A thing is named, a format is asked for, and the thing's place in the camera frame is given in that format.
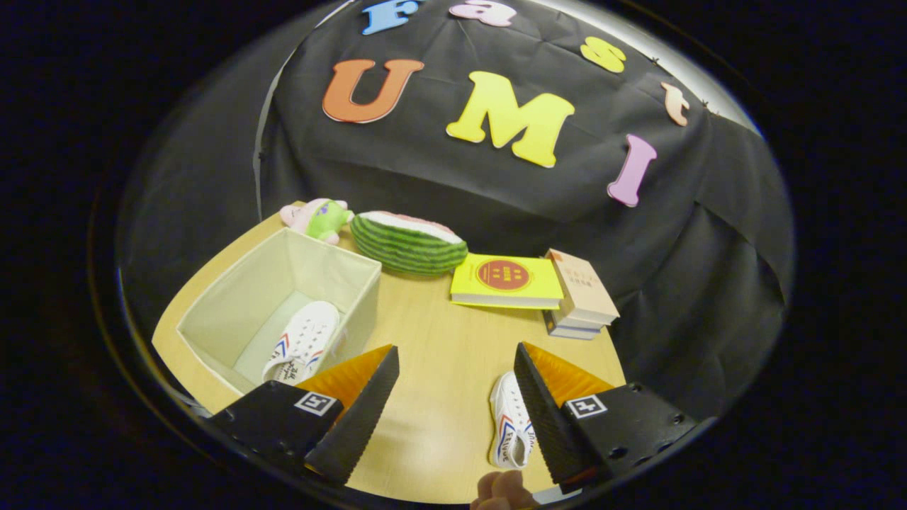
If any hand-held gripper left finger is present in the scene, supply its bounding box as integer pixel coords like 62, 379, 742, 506
207, 345, 400, 486

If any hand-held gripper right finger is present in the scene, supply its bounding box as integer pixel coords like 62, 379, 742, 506
514, 342, 716, 494

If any white shoe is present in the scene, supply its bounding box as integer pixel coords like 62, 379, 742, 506
489, 370, 536, 470
262, 301, 341, 385

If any beige fabric storage box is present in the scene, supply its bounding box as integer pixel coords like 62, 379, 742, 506
176, 228, 383, 396

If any grey book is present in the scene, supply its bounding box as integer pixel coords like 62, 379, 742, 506
543, 312, 602, 341

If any white book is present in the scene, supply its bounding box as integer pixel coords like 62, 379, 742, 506
548, 309, 609, 334

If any beige book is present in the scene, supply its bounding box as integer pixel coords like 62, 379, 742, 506
544, 248, 620, 327

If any yellow book with red circle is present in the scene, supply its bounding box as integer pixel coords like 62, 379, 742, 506
450, 253, 565, 311

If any watermelon slice plush toy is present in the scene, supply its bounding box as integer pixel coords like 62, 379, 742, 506
350, 210, 469, 276

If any pink and green plush toy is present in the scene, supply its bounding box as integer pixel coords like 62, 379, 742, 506
279, 198, 354, 246

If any black backdrop cloth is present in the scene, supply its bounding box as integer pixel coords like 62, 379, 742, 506
117, 0, 794, 419

